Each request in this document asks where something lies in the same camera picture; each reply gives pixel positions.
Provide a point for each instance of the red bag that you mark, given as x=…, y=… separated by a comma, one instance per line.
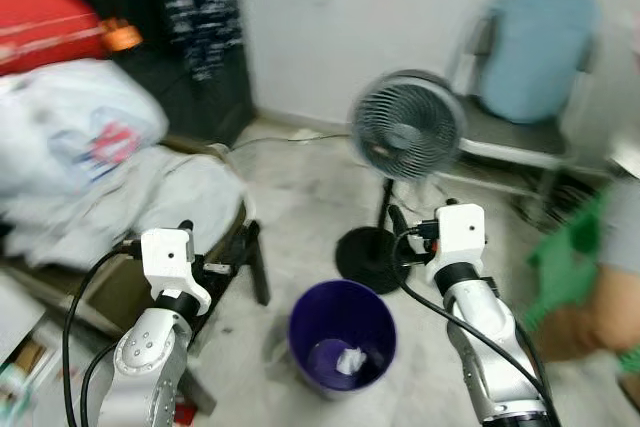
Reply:
x=45, y=17

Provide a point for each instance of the green cloth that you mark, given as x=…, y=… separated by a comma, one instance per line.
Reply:
x=565, y=267

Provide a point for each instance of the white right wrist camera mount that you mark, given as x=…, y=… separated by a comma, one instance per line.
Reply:
x=460, y=232

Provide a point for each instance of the blue chair cushion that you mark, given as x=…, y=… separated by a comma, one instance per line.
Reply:
x=540, y=47

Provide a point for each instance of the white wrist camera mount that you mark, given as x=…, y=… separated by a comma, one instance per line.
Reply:
x=460, y=232
x=165, y=257

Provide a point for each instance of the small red object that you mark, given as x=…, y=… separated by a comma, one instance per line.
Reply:
x=184, y=414

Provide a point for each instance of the small orange object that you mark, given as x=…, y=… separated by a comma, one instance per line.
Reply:
x=122, y=37

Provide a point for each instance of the cardboard box clutter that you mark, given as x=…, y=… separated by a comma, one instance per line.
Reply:
x=25, y=367

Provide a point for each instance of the grey standing fan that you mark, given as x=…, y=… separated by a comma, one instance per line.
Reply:
x=405, y=127

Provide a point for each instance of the crumpled white paper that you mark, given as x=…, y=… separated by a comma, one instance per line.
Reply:
x=350, y=361

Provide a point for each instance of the white framed chair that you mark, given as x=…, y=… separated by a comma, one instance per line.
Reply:
x=520, y=137

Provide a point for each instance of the grey cloth heap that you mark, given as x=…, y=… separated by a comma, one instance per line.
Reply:
x=150, y=197

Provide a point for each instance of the person in grey shorts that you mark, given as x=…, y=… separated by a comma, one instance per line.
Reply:
x=600, y=317

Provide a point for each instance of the dark patterned hanging garment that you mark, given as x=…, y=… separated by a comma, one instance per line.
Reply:
x=195, y=7

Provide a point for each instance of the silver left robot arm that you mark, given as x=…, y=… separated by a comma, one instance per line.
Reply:
x=140, y=357

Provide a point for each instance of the dark wooden table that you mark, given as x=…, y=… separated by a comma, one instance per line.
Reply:
x=255, y=267

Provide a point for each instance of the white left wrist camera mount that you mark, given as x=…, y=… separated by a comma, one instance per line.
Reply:
x=165, y=257

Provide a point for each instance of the purple plastic waste bin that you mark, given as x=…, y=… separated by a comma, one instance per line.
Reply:
x=310, y=327

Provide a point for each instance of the black cabinet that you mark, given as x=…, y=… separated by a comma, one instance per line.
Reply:
x=200, y=107

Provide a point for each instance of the white printed plastic bag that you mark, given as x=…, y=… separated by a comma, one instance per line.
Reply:
x=60, y=117

